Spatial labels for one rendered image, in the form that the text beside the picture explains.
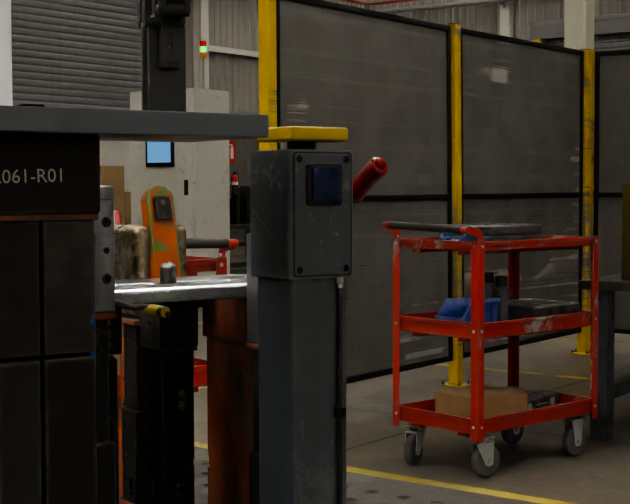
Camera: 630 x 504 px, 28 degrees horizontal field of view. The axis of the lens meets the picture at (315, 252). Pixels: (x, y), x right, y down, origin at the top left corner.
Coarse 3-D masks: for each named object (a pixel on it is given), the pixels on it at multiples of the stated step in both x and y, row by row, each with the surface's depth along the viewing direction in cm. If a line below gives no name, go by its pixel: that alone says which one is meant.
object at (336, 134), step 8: (272, 128) 109; (280, 128) 108; (288, 128) 107; (296, 128) 107; (304, 128) 107; (312, 128) 108; (320, 128) 108; (328, 128) 109; (336, 128) 109; (344, 128) 110; (272, 136) 109; (280, 136) 108; (288, 136) 107; (296, 136) 107; (304, 136) 107; (312, 136) 108; (320, 136) 108; (328, 136) 109; (336, 136) 109; (344, 136) 110; (288, 144) 110; (296, 144) 110; (304, 144) 110; (312, 144) 110
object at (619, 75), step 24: (600, 72) 820; (624, 72) 810; (600, 96) 821; (624, 96) 811; (600, 120) 822; (624, 120) 812; (600, 144) 822; (624, 144) 813; (600, 168) 823; (624, 168) 813; (600, 192) 822; (600, 216) 824; (600, 240) 825; (600, 264) 826; (624, 312) 817
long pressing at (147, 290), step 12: (192, 276) 152; (204, 276) 151; (216, 276) 151; (228, 276) 151; (240, 276) 151; (120, 288) 130; (132, 288) 130; (144, 288) 130; (156, 288) 131; (168, 288) 131; (180, 288) 132; (192, 288) 133; (204, 288) 134; (216, 288) 134; (228, 288) 135; (240, 288) 136; (120, 300) 128; (132, 300) 129; (144, 300) 130; (156, 300) 130; (168, 300) 131; (180, 300) 132; (192, 300) 133
